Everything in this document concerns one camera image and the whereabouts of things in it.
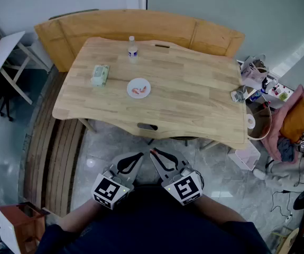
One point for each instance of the pink blanket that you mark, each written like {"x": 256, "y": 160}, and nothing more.
{"x": 276, "y": 131}

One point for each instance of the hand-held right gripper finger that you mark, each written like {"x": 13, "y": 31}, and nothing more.
{"x": 170, "y": 157}
{"x": 160, "y": 163}

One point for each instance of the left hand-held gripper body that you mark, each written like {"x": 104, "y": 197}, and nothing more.
{"x": 106, "y": 190}

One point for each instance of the white plastic storage box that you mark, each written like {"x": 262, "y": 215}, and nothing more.
{"x": 245, "y": 156}

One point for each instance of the green wet wipes pack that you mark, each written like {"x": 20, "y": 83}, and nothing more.
{"x": 100, "y": 75}

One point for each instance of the large orange wooden bench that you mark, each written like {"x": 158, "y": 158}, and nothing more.
{"x": 69, "y": 33}

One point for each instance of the small blue label bottle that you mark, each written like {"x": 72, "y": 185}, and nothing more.
{"x": 255, "y": 96}

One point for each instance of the person's dark blue shirt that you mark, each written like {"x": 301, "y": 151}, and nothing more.
{"x": 151, "y": 226}

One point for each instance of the white cluttered low shelf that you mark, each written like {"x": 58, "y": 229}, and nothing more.
{"x": 278, "y": 92}

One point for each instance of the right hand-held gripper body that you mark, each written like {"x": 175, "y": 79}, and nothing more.
{"x": 184, "y": 188}

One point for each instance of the person's left forearm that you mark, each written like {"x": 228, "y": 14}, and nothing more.
{"x": 81, "y": 216}

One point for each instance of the white plate with food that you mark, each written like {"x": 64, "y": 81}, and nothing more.
{"x": 139, "y": 83}

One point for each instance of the clear plastic water bottle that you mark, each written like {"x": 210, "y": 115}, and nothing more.
{"x": 132, "y": 53}

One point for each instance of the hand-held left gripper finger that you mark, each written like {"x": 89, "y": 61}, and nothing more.
{"x": 134, "y": 155}
{"x": 122, "y": 171}

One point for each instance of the white tape roll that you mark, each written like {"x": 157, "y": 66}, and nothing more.
{"x": 249, "y": 123}

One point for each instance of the red-brown wooden stool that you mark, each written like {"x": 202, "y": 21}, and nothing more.
{"x": 22, "y": 229}

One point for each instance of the white board wooden trestle table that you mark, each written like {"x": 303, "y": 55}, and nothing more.
{"x": 2, "y": 53}

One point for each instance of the person's right forearm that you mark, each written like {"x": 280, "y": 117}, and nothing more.
{"x": 217, "y": 209}

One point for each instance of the wooden slatted panel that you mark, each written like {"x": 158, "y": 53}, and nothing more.
{"x": 42, "y": 152}

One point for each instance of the round wooden hoop basket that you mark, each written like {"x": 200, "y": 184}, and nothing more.
{"x": 269, "y": 126}

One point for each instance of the white paper bag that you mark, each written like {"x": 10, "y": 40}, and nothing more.
{"x": 253, "y": 73}

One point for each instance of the crumpled grey pouch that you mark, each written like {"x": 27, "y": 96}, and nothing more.
{"x": 238, "y": 95}

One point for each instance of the orange cushion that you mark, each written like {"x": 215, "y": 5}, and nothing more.
{"x": 297, "y": 120}

